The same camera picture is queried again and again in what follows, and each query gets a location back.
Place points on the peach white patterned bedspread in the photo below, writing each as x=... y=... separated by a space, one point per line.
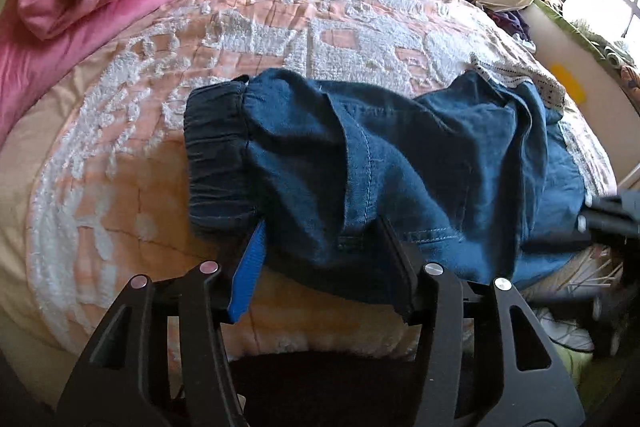
x=163 y=147

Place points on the purple clothes pile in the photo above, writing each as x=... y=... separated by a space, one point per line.
x=511 y=22

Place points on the blue denim pants lace trim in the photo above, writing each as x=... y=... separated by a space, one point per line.
x=477 y=176

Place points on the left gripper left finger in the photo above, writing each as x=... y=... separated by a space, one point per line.
x=157 y=357

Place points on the yellow object by bed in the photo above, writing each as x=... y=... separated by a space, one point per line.
x=573 y=88

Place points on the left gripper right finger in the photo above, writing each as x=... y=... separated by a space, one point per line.
x=483 y=358

